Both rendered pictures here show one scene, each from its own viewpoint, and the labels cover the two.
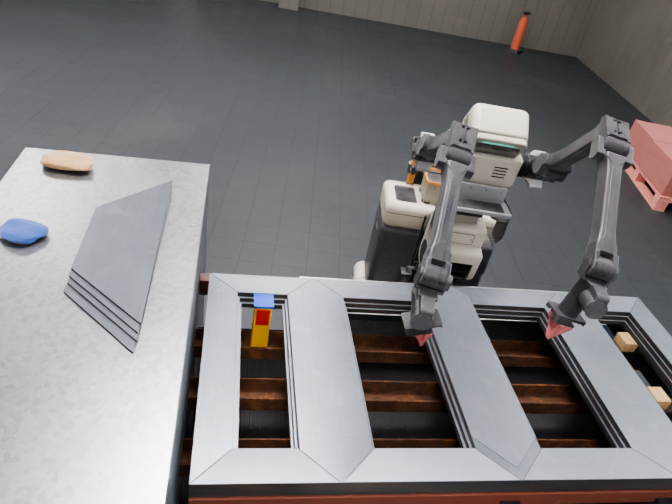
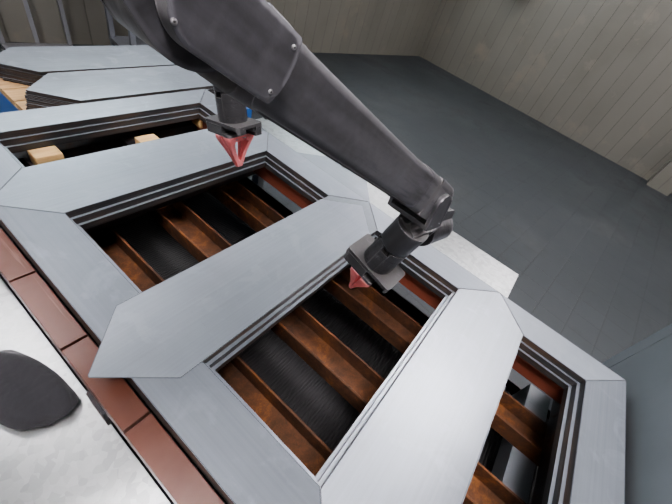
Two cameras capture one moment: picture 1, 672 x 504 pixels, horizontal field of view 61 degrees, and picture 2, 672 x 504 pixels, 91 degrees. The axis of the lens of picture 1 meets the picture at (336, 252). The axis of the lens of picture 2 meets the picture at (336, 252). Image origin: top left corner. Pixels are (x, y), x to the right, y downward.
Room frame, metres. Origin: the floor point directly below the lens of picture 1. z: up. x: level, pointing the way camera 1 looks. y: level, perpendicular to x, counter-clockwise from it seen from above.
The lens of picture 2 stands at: (1.59, -0.06, 1.42)
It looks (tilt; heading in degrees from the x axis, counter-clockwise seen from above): 43 degrees down; 217
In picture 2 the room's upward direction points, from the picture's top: 22 degrees clockwise
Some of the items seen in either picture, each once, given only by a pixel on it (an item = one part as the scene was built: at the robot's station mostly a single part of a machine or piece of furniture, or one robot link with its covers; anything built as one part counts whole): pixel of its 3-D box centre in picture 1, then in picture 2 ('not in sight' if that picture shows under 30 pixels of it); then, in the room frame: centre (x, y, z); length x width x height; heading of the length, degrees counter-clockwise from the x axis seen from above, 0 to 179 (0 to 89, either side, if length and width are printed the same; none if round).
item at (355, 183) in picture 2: not in sight; (336, 169); (0.75, -0.84, 0.77); 0.45 x 0.20 x 0.04; 103
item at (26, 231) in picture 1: (22, 231); not in sight; (1.17, 0.82, 1.07); 0.12 x 0.10 x 0.03; 85
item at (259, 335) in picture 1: (260, 327); not in sight; (1.30, 0.18, 0.78); 0.05 x 0.05 x 0.19; 13
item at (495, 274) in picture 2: not in sight; (363, 197); (0.71, -0.69, 0.74); 1.20 x 0.26 x 0.03; 103
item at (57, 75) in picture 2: not in sight; (137, 75); (1.23, -1.51, 0.82); 0.80 x 0.40 x 0.06; 13
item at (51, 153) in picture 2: (625, 341); (47, 157); (1.58, -1.06, 0.79); 0.06 x 0.05 x 0.04; 13
